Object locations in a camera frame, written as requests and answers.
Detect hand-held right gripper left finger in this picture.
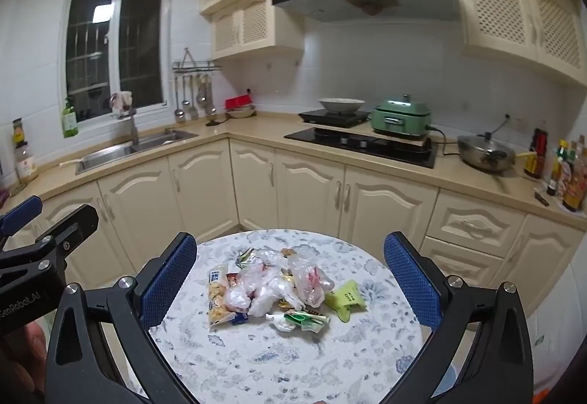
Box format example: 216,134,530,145
45,232,199,404

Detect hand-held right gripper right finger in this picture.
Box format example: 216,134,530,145
383,232,535,404

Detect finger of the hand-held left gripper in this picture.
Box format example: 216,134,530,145
0,197,43,249
0,204,100,276

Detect yellow cracker packet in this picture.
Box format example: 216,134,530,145
207,265,251,331

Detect green snack packet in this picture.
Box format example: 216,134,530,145
325,280,370,322

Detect white plastic bag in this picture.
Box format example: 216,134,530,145
227,248,306,317

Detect clear plastic bag pink contents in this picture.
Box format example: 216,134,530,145
287,255,338,308

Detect white green wrapper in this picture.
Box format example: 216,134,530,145
266,307,331,334

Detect person's left hand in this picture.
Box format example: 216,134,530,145
0,321,48,404

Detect white label jar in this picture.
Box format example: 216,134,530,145
15,142,39,183

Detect cream cabinet drawer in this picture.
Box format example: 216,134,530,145
426,193,526,256
419,236,505,290

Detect steel sink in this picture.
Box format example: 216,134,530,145
76,129,199,175

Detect green dish soap bottle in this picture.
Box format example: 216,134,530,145
62,97,79,139

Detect steel faucet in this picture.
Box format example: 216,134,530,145
110,103,141,146

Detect pink white cloth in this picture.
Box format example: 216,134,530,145
110,91,134,117

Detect black glass gas stove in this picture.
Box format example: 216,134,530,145
283,129,438,169

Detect cream lower kitchen cabinets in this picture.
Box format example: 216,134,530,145
9,138,585,317

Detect steel wok with lid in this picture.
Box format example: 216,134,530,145
457,133,517,174

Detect green electric cooker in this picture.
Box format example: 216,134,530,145
371,94,431,137

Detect steel spatula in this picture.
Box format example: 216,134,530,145
188,74,200,119

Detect beige kitchen countertop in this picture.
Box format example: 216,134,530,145
0,110,587,221

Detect steel skimmer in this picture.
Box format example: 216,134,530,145
197,74,218,117

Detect black induction cooker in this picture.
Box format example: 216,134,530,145
298,109,371,126

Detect group of condiment bottles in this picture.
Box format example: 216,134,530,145
524,128,587,213

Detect grey wok pan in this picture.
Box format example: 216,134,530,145
318,98,366,113

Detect kitchen window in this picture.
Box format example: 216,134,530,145
62,0,171,124

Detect red box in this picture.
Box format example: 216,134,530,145
225,94,254,111

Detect black power cable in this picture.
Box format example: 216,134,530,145
428,113,512,157

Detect wire utensil rack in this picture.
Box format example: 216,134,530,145
172,47,224,75

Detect lattice door wall cabinet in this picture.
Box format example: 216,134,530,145
211,0,306,62
452,0,587,86

